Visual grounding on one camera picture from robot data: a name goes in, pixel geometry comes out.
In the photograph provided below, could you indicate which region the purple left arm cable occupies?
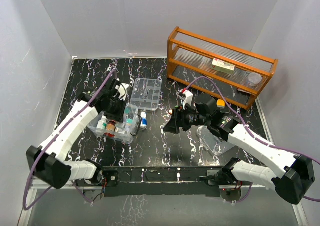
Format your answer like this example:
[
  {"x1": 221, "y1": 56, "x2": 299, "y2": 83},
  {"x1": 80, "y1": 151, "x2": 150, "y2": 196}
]
[{"x1": 22, "y1": 69, "x2": 118, "y2": 211}]

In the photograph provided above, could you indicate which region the clear compartment organizer tray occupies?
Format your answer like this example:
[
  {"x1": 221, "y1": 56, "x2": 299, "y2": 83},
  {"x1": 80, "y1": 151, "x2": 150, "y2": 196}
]
[{"x1": 130, "y1": 78, "x2": 162, "y2": 112}]

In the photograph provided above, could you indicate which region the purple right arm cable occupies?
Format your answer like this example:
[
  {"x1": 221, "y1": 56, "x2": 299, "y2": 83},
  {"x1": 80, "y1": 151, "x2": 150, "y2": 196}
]
[{"x1": 184, "y1": 76, "x2": 320, "y2": 203}]

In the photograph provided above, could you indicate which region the black front mounting rail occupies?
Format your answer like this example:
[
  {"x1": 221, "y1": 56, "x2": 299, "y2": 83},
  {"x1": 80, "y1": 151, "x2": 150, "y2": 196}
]
[{"x1": 74, "y1": 164, "x2": 251, "y2": 198}]

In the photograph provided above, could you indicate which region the teal topped cotton swab bag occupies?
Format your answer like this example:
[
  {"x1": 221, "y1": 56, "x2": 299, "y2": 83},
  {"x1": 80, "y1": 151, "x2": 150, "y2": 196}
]
[{"x1": 115, "y1": 122, "x2": 132, "y2": 134}]

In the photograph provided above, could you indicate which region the orange wooden shelf rack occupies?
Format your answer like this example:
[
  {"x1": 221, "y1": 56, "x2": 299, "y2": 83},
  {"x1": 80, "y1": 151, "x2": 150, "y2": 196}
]
[{"x1": 167, "y1": 27, "x2": 279, "y2": 110}]

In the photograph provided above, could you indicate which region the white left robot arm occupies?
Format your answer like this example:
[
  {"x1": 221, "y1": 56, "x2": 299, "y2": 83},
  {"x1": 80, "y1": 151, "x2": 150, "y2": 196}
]
[{"x1": 26, "y1": 79, "x2": 130, "y2": 189}]

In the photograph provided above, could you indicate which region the clear plastic cup on shelf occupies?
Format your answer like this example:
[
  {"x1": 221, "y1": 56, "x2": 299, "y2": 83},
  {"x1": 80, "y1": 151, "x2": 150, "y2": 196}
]
[{"x1": 247, "y1": 72, "x2": 263, "y2": 88}]

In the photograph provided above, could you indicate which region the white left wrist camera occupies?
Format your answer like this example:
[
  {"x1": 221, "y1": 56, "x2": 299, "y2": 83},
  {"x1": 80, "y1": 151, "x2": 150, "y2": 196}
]
[{"x1": 115, "y1": 83, "x2": 131, "y2": 101}]

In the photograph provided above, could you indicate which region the teal topped packet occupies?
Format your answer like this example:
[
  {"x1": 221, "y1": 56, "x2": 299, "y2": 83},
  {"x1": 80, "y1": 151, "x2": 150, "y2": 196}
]
[{"x1": 123, "y1": 104, "x2": 134, "y2": 124}]

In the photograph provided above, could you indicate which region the clear medicine kit box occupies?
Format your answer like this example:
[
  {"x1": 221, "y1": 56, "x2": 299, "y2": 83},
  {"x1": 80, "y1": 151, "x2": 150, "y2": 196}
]
[{"x1": 87, "y1": 103, "x2": 142, "y2": 144}]

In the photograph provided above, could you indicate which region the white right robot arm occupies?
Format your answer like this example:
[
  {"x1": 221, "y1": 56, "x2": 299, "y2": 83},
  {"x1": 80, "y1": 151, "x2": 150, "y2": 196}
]
[{"x1": 163, "y1": 90, "x2": 315, "y2": 205}]

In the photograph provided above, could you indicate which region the cream medicine box on shelf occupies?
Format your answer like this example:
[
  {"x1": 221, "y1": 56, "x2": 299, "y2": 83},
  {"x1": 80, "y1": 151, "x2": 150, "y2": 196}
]
[{"x1": 211, "y1": 58, "x2": 235, "y2": 74}]

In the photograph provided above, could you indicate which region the white medicine bottle green label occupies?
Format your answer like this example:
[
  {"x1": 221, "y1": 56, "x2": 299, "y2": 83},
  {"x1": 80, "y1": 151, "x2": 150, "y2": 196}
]
[{"x1": 96, "y1": 115, "x2": 107, "y2": 130}]

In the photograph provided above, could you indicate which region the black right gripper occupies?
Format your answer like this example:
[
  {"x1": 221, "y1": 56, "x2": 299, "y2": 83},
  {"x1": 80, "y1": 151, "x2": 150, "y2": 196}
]
[{"x1": 163, "y1": 103, "x2": 210, "y2": 134}]

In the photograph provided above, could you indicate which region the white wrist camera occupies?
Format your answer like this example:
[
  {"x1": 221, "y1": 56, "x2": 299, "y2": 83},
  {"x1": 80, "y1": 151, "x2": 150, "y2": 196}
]
[
  {"x1": 115, "y1": 83, "x2": 131, "y2": 101},
  {"x1": 177, "y1": 88, "x2": 194, "y2": 110}
]

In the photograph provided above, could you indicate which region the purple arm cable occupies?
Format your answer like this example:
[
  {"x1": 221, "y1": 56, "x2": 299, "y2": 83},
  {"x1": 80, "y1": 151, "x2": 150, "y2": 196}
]
[
  {"x1": 184, "y1": 76, "x2": 320, "y2": 203},
  {"x1": 22, "y1": 69, "x2": 118, "y2": 211}
]

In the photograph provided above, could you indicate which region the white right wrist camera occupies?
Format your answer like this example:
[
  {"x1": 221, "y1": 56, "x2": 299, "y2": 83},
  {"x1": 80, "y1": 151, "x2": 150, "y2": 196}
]
[{"x1": 177, "y1": 88, "x2": 194, "y2": 110}]

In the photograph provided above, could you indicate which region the blue white bandage roll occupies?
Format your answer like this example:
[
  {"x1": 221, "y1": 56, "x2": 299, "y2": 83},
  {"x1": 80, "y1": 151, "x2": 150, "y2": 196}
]
[{"x1": 140, "y1": 111, "x2": 147, "y2": 129}]

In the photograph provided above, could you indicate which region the brown syrup bottle orange cap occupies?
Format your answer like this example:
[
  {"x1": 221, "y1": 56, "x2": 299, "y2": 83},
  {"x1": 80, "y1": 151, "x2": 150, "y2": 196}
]
[{"x1": 105, "y1": 120, "x2": 116, "y2": 132}]

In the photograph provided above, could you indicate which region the clear kit box lid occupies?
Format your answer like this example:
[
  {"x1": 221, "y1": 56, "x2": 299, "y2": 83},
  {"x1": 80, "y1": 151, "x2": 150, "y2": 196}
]
[{"x1": 196, "y1": 126, "x2": 235, "y2": 157}]

